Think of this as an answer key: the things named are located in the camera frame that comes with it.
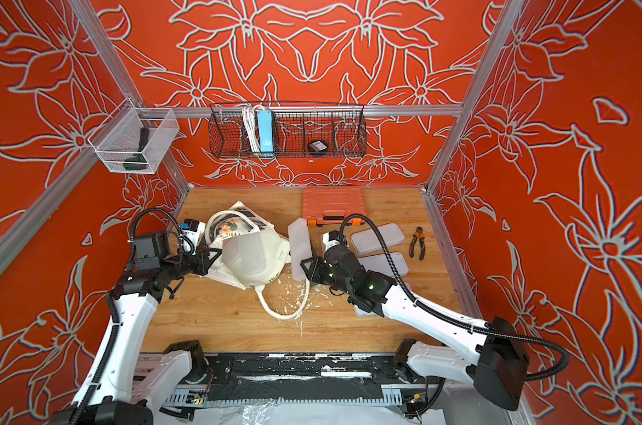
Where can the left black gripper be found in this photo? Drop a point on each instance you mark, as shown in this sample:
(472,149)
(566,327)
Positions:
(204,259)

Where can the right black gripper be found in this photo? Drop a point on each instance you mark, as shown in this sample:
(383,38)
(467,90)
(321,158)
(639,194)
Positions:
(317,269)

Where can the white canvas tote bag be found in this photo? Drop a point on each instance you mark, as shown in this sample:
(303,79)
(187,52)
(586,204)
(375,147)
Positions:
(253,253)

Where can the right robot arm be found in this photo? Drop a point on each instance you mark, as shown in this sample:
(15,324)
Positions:
(489,355)

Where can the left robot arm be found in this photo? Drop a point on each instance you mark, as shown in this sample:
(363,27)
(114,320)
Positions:
(158,263)

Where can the orange plastic tool case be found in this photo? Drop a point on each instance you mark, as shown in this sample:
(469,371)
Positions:
(331,205)

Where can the orange black pliers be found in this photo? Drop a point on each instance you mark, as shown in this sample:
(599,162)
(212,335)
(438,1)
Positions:
(418,240)

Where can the dark green flashlight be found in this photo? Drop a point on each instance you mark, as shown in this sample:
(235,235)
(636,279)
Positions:
(138,162)

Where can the small black round device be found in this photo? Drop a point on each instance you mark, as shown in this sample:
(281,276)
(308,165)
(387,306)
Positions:
(317,148)

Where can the light blue box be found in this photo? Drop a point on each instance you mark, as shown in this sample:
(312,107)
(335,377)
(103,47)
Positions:
(266,130)

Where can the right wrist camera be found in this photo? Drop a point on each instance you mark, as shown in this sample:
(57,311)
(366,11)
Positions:
(331,239)

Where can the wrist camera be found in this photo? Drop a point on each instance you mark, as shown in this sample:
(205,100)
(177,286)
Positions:
(192,232)
(331,239)

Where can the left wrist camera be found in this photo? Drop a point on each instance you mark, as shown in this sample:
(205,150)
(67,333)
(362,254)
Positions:
(192,232)

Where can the clear acrylic wall box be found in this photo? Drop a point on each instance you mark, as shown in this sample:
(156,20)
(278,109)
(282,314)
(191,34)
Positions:
(116,138)

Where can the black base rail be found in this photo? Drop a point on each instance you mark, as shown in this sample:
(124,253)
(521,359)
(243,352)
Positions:
(242,378)

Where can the black wire wall basket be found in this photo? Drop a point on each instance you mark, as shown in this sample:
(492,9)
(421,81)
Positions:
(234,134)

